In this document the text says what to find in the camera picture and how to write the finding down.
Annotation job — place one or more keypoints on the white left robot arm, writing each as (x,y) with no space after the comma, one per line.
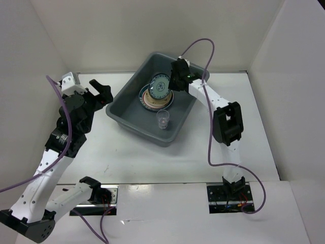
(34,215)

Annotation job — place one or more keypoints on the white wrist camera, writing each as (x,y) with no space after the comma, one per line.
(71,84)
(187,61)

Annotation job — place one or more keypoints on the blue floral green plate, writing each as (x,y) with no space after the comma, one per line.
(158,87)

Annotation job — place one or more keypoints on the cream plate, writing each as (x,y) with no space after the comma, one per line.
(153,103)

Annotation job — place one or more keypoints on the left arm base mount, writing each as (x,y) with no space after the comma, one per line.
(107,199)

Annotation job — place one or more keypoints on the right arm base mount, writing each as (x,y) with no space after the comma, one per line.
(220,202)

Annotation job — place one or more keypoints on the white plate green red rim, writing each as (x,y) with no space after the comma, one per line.
(143,94)

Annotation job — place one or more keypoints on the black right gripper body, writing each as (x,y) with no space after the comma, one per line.
(173,84)

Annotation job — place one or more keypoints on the clear plastic cup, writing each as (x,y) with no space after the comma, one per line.
(163,118)

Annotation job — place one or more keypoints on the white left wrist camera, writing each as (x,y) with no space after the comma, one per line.
(71,84)

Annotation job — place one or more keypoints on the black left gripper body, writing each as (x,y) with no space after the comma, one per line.
(90,99)

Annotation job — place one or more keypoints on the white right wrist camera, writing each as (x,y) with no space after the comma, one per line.
(187,61)

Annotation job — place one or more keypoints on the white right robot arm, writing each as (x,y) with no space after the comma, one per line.
(226,123)

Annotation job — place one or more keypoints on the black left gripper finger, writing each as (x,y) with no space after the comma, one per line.
(101,100)
(104,90)

